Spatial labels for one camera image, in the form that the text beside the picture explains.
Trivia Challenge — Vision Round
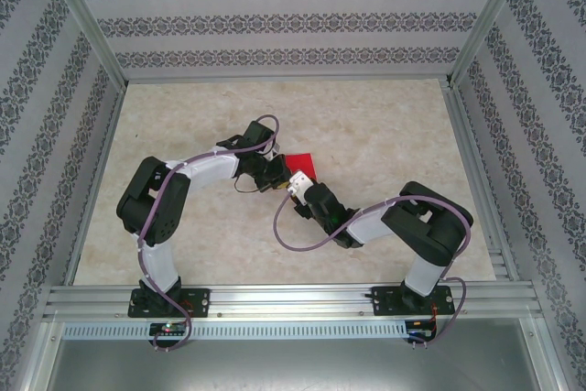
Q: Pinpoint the grey sheet metal tray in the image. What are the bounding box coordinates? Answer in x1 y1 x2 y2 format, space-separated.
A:
45 317 562 391

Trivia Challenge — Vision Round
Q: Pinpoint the slotted grey cable duct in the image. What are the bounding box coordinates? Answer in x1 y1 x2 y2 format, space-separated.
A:
61 320 409 341

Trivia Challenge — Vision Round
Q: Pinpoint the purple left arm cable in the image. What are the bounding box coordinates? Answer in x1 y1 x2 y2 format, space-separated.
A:
136 114 281 355

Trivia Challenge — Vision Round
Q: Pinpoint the red cloth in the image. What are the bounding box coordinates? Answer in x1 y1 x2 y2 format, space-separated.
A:
284 151 320 182

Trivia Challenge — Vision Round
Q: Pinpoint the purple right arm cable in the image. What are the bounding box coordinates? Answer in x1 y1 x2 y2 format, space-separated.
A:
273 189 474 351

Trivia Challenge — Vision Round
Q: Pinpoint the thin aluminium wall rail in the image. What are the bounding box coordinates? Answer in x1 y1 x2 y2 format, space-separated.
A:
124 72 454 86

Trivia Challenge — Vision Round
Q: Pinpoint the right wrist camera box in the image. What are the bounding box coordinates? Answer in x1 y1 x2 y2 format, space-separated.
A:
287 170 315 199

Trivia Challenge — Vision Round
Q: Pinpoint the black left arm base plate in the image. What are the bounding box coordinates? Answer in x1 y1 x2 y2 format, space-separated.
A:
129 288 212 319

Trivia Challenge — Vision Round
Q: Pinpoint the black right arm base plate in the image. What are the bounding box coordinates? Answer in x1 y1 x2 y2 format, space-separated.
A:
371 284 456 318

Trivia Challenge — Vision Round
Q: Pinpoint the aluminium frame post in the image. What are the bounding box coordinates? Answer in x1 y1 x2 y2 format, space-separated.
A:
444 0 537 89
38 0 130 90

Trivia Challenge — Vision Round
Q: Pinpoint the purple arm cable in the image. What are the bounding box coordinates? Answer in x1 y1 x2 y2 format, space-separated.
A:
136 114 281 355
273 189 474 351

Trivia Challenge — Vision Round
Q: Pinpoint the small circuit board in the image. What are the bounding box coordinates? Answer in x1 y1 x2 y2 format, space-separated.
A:
149 321 189 337
406 320 437 338

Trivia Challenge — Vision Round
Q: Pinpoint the aluminium side rail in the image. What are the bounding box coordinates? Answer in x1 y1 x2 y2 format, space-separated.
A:
441 81 521 283
63 83 127 287

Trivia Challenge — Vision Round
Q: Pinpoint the aluminium mounting rail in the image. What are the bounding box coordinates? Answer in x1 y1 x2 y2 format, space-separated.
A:
43 281 544 321

